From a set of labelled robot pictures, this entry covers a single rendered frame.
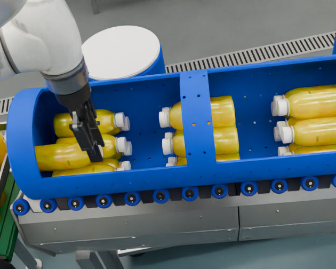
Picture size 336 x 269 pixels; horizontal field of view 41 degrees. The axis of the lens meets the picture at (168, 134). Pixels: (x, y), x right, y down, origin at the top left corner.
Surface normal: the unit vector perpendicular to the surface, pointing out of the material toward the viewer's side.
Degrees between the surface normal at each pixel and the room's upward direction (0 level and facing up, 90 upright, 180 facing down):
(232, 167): 86
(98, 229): 70
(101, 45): 0
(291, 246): 0
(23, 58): 88
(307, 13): 0
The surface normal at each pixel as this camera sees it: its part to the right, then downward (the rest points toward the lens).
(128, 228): -0.04, 0.48
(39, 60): 0.22, 0.78
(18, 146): -0.09, 0.03
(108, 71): -0.14, -0.66
